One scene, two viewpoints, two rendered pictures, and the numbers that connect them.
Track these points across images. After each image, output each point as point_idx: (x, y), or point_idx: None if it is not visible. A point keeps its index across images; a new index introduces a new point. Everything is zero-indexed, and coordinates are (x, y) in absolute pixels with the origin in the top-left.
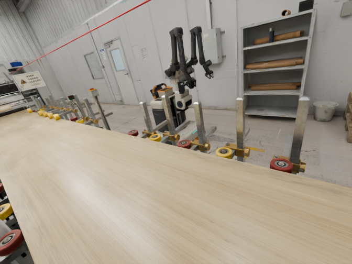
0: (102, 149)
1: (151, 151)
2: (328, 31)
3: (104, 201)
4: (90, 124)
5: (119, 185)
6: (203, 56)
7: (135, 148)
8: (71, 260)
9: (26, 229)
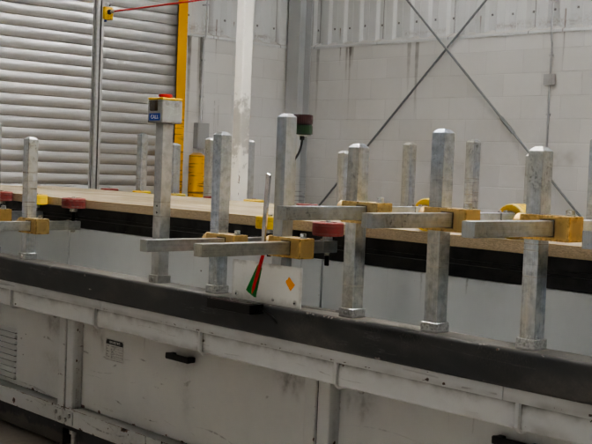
0: (139, 200)
1: (56, 195)
2: None
3: (126, 195)
4: (268, 281)
5: (109, 195)
6: None
7: (77, 196)
8: (146, 194)
9: (200, 197)
